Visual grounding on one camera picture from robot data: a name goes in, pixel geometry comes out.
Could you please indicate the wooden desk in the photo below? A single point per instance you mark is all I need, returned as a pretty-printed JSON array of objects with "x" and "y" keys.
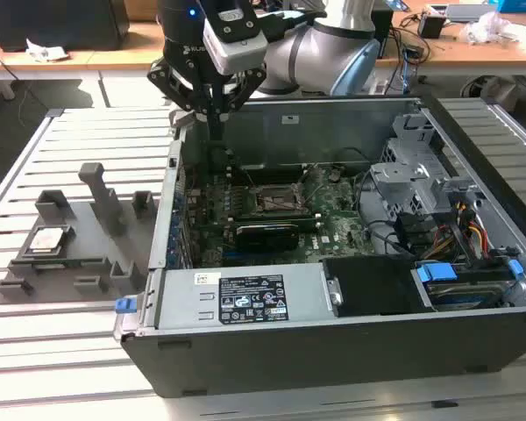
[{"x": 114, "y": 57}]

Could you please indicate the grey flat device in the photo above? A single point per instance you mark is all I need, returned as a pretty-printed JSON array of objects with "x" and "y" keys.
[{"x": 471, "y": 12}]

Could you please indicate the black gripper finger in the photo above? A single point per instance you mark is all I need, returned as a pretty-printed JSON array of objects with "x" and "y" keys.
[
  {"x": 171, "y": 87},
  {"x": 239, "y": 98}
]

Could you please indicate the silver CPU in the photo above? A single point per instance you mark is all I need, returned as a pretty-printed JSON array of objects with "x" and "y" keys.
[{"x": 47, "y": 240}]

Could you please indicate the black label sticker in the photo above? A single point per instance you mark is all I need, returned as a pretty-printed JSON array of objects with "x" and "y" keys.
[{"x": 254, "y": 302}]

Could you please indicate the hard disk in blue carrier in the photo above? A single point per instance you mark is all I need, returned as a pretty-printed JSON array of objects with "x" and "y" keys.
[{"x": 438, "y": 272}]

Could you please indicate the blue plastic latch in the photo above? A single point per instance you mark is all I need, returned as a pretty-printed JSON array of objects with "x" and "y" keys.
[
  {"x": 125, "y": 305},
  {"x": 515, "y": 267}
]

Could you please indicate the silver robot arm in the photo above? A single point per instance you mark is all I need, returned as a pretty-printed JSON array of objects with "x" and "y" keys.
[{"x": 298, "y": 52}]

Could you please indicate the small black box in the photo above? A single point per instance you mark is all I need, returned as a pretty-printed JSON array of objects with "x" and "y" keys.
[{"x": 430, "y": 27}]

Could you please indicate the crumpled clear plastic bag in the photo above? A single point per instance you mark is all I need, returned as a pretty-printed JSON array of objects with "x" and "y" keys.
[{"x": 486, "y": 28}]

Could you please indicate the black grey PC case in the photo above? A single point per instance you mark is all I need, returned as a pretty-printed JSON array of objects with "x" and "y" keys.
[{"x": 289, "y": 359}]

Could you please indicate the crumpled white paper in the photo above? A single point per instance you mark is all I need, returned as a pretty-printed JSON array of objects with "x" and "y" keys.
[{"x": 44, "y": 52}]

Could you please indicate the green RAM stick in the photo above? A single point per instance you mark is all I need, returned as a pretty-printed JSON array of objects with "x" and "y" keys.
[{"x": 48, "y": 265}]

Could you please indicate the grey parts rack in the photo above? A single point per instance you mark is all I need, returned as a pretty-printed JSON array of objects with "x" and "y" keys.
[{"x": 87, "y": 245}]

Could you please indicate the black RAM slot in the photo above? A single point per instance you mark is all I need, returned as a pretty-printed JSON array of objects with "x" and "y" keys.
[
  {"x": 307, "y": 224},
  {"x": 276, "y": 177},
  {"x": 272, "y": 169},
  {"x": 298, "y": 216}
]

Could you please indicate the white barcode sticker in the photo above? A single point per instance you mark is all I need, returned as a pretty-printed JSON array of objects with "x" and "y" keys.
[{"x": 208, "y": 278}]

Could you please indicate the green motherboard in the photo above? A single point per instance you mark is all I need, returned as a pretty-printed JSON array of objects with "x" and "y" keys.
[{"x": 346, "y": 232}]

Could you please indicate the black desktop box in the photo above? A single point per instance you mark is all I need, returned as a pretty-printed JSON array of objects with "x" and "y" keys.
[{"x": 383, "y": 35}]

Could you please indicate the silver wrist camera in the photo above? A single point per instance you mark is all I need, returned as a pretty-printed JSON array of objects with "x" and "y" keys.
[{"x": 236, "y": 48}]

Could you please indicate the black graphics card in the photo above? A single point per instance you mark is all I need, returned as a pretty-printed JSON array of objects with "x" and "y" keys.
[{"x": 267, "y": 239}]

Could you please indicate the CPU socket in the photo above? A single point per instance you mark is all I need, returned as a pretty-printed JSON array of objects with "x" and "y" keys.
[{"x": 280, "y": 202}]

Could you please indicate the metal drive cage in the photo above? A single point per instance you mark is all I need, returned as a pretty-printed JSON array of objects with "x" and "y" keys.
[{"x": 403, "y": 175}]

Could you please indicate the grey power supply unit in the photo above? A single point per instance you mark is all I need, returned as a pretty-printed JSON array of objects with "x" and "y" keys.
[{"x": 179, "y": 298}]

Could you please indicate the black computer tower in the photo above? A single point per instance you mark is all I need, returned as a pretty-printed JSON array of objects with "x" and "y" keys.
[{"x": 70, "y": 22}]

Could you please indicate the blue box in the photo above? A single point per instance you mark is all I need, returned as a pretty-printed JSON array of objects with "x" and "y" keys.
[{"x": 521, "y": 5}]

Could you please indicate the small white wall sticker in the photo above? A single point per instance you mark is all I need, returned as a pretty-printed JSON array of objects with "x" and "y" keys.
[{"x": 290, "y": 119}]

